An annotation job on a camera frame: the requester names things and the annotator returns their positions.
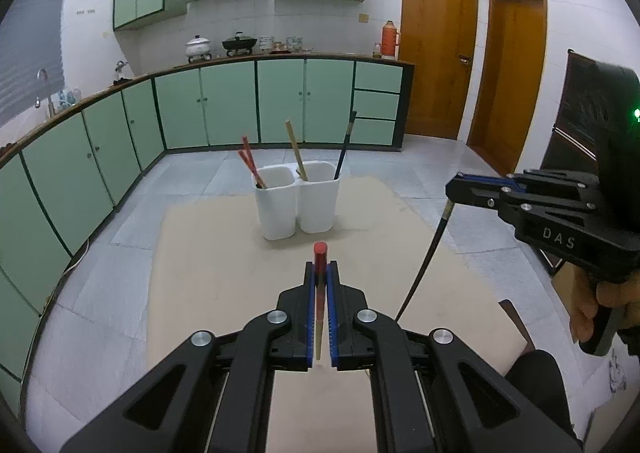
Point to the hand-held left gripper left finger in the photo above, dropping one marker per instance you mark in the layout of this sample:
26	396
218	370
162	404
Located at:
250	358

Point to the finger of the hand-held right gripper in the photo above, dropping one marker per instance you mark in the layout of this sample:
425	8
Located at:
475	195
555	180

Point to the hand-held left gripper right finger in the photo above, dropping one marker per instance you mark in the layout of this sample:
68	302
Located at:
395	358

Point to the black chopstick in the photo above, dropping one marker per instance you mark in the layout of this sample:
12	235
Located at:
430	253
345	148

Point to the red and bamboo chopstick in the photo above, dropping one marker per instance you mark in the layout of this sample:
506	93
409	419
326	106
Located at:
320	258
252	160
294	145
248	167

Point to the white two-compartment utensil holder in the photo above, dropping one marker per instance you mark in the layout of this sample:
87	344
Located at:
300	203

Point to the person's right hand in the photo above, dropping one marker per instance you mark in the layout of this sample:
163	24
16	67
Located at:
582	313

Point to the dark furniture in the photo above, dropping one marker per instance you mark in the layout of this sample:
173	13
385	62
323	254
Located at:
575	133

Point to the beige tablecloth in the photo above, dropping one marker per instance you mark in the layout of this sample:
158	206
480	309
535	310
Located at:
225	273

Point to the person's black trouser leg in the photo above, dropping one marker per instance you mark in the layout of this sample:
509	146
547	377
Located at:
540	393

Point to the small glass jar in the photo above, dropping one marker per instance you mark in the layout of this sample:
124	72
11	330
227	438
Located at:
376	51

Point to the orange thermos flask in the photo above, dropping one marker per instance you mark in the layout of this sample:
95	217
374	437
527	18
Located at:
390	40

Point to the green base cabinet with drawers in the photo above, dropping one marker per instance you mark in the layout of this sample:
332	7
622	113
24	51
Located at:
280	103

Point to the patterned ceramic cup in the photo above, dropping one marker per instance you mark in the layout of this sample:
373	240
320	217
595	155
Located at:
294	44

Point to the green base cabinet run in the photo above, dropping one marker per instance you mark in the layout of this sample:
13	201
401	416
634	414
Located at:
75	173

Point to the stack of bowls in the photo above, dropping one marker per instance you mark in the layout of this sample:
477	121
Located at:
265	45

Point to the black wok with lid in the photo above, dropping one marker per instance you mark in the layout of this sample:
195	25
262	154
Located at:
239	44

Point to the white cooking pot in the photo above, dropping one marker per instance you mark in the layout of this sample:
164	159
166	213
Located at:
197	48

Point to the small silver kettle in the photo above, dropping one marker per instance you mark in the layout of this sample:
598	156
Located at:
120	70

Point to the bottles beside sink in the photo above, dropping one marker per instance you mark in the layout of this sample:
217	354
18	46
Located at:
69	97

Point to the chrome sink faucet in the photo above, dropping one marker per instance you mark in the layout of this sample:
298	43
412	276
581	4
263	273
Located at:
44	93

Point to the grey window blind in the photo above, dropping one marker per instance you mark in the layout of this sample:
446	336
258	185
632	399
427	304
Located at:
30	33

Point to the wall hook strip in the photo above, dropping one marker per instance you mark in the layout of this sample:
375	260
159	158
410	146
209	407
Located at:
86	12

